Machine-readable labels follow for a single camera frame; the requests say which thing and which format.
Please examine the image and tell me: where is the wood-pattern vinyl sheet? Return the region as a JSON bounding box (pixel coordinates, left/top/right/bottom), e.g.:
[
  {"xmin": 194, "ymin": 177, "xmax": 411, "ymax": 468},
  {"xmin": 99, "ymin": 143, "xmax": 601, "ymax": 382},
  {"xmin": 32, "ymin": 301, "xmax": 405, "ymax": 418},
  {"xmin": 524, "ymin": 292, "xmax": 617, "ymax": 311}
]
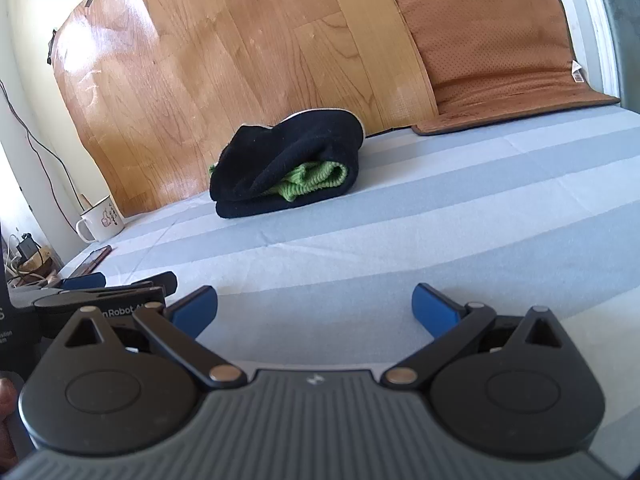
[{"xmin": 47, "ymin": 0, "xmax": 441, "ymax": 218}]

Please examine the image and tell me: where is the white enamel mug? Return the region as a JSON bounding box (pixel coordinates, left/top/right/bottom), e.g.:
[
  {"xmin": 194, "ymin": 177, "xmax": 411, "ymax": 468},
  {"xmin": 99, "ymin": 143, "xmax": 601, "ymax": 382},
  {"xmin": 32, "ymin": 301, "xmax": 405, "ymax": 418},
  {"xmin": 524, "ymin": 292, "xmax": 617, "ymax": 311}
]
[{"xmin": 76, "ymin": 196, "xmax": 126, "ymax": 243}]

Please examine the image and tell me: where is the white-framed window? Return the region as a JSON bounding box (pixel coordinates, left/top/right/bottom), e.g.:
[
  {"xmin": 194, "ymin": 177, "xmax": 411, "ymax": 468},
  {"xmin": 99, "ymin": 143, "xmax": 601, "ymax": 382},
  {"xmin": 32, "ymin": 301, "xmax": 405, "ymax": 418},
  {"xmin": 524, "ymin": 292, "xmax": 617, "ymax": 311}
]
[{"xmin": 550, "ymin": 0, "xmax": 640, "ymax": 113}]

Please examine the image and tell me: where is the smartphone in clear case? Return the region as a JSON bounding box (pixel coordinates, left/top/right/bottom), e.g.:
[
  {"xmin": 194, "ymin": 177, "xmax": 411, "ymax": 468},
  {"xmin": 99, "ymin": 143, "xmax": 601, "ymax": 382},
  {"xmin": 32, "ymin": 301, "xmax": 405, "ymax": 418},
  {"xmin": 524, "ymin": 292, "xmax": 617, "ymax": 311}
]
[{"xmin": 65, "ymin": 244, "xmax": 113, "ymax": 281}]

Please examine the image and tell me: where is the person's left hand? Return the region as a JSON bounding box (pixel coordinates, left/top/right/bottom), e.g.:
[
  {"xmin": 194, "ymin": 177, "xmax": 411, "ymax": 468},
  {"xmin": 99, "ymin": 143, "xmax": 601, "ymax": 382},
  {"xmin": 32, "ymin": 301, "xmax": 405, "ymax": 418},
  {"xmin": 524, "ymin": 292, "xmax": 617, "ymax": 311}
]
[{"xmin": 0, "ymin": 378, "xmax": 23, "ymax": 461}]

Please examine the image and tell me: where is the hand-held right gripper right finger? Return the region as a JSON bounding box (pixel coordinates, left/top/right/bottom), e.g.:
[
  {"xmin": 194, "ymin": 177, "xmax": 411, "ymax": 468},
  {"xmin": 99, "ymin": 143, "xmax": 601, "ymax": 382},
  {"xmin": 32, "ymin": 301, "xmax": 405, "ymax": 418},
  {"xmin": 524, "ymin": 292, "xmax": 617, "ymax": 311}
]
[{"xmin": 382, "ymin": 283, "xmax": 571, "ymax": 391}]

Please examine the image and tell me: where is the blue striped bed sheet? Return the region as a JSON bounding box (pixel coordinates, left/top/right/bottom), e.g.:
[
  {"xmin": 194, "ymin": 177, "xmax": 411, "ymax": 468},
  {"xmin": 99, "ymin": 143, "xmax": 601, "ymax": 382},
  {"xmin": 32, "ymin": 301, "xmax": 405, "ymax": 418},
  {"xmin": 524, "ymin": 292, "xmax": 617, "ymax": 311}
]
[{"xmin": 50, "ymin": 96, "xmax": 640, "ymax": 476}]

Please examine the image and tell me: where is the tan wooden object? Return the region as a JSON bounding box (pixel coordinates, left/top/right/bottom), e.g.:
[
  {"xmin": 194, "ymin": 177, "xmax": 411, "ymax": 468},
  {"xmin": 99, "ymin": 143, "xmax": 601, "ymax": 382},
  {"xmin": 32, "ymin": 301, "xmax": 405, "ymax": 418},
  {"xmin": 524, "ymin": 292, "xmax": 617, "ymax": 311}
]
[{"xmin": 12, "ymin": 246, "xmax": 63, "ymax": 283}]

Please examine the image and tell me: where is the brown seat cushion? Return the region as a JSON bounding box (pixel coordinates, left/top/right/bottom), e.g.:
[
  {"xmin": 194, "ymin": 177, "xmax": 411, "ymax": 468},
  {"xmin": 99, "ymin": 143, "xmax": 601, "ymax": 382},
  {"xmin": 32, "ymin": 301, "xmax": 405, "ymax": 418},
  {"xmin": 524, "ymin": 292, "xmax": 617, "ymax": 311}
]
[{"xmin": 390, "ymin": 0, "xmax": 621, "ymax": 137}]

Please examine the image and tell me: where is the red cable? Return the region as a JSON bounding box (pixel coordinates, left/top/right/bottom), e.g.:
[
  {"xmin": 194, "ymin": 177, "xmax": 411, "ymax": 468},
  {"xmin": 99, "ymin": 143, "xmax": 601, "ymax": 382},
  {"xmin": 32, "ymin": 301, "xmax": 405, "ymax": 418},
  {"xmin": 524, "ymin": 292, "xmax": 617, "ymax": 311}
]
[{"xmin": 0, "ymin": 79, "xmax": 81, "ymax": 233}]

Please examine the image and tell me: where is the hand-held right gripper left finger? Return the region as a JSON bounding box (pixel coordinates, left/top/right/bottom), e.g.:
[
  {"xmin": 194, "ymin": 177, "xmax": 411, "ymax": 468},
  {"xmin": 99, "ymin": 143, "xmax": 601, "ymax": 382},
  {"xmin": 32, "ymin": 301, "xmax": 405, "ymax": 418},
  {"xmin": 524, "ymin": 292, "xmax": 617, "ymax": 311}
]
[{"xmin": 50, "ymin": 284, "xmax": 247, "ymax": 392}]

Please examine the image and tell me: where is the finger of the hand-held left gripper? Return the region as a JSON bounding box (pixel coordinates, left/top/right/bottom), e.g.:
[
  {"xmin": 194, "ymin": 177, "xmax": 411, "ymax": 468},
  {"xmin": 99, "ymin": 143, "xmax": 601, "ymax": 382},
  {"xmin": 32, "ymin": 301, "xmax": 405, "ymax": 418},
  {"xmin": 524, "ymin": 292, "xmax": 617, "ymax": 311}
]
[
  {"xmin": 102, "ymin": 271, "xmax": 179, "ymax": 306},
  {"xmin": 59, "ymin": 272, "xmax": 107, "ymax": 292}
]

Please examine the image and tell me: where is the black power adapter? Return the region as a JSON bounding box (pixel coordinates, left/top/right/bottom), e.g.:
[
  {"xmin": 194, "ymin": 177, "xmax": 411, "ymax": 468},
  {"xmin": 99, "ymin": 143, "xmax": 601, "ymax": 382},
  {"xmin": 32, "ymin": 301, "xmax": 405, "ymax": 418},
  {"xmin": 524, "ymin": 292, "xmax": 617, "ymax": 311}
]
[{"xmin": 16, "ymin": 232, "xmax": 40, "ymax": 261}]

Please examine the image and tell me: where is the dark striped knit sweater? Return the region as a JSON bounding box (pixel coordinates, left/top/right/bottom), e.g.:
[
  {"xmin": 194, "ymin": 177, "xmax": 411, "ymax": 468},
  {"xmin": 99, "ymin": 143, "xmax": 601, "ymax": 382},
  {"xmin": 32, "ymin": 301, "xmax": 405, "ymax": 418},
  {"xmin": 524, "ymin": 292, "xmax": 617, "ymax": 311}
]
[{"xmin": 207, "ymin": 109, "xmax": 366, "ymax": 220}]

